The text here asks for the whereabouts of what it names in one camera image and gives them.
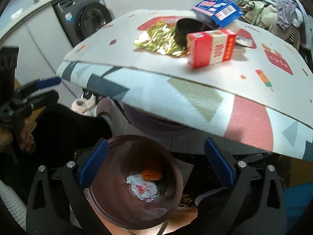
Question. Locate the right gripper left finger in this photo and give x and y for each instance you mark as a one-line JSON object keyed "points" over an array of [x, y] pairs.
{"points": [[57, 203]]}

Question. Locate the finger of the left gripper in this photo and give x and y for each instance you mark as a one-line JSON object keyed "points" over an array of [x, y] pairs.
{"points": [[35, 102], [36, 85]]}

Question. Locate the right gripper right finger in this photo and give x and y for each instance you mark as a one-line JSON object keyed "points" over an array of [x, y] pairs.
{"points": [[256, 202]]}

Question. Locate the gold foil wrapper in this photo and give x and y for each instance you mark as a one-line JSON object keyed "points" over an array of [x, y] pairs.
{"points": [[161, 38]]}

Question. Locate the black round bowl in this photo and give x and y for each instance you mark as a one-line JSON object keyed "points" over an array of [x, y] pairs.
{"points": [[187, 25]]}

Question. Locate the red cardboard box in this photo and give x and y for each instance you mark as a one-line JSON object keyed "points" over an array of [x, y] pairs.
{"points": [[210, 47]]}

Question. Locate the blue white carton box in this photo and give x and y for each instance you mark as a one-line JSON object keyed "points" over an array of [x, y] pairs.
{"points": [[217, 13]]}

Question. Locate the grey knit sleeve forearm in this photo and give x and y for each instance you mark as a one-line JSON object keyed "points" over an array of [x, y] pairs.
{"points": [[14, 205]]}

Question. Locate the brown round trash bin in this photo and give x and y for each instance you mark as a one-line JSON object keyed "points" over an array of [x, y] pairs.
{"points": [[114, 200]]}

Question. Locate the pink fluffy slipper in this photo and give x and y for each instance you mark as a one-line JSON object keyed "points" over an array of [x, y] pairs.
{"points": [[84, 106]]}

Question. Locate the dark front-load washing machine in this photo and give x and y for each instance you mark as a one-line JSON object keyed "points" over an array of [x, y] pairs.
{"points": [[82, 18]]}

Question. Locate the white red crumpled wrapper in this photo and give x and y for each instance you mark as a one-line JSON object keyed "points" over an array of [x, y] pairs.
{"points": [[142, 189]]}

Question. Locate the orange knitted item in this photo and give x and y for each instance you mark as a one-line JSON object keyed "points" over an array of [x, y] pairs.
{"points": [[151, 174]]}

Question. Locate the patterned play mat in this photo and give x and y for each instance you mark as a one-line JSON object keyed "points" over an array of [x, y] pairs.
{"points": [[271, 72]]}

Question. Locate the pile of clothes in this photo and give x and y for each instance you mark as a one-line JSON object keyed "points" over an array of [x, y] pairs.
{"points": [[286, 19]]}

